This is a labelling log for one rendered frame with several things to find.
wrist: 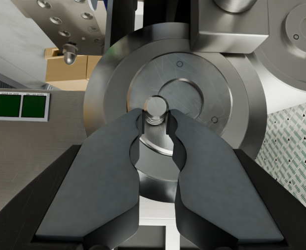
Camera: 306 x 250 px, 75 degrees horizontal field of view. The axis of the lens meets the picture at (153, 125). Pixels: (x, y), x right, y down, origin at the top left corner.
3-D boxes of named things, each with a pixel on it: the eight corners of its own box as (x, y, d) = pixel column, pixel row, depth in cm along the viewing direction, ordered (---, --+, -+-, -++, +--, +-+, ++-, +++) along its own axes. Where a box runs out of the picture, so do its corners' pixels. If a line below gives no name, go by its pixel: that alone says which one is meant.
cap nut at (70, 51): (75, 43, 49) (73, 61, 48) (80, 51, 53) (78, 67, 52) (59, 43, 49) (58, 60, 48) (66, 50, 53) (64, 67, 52)
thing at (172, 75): (254, 120, 14) (161, 176, 13) (241, 124, 16) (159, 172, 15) (197, 32, 15) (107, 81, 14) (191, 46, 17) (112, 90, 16)
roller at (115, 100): (236, 30, 17) (263, 171, 15) (182, 103, 42) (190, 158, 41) (96, 44, 16) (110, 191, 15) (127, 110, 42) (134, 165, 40)
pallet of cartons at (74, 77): (77, 72, 338) (74, 98, 332) (38, 42, 246) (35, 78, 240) (153, 70, 321) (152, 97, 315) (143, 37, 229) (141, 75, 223)
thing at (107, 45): (119, -100, 21) (108, 71, 18) (134, 32, 44) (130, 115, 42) (114, -100, 21) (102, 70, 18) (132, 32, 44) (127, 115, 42)
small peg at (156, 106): (173, 112, 11) (150, 123, 11) (168, 120, 14) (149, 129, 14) (162, 90, 11) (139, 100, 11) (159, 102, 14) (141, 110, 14)
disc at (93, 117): (250, 14, 17) (284, 190, 15) (247, 18, 18) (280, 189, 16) (76, 29, 17) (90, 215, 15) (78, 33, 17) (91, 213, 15)
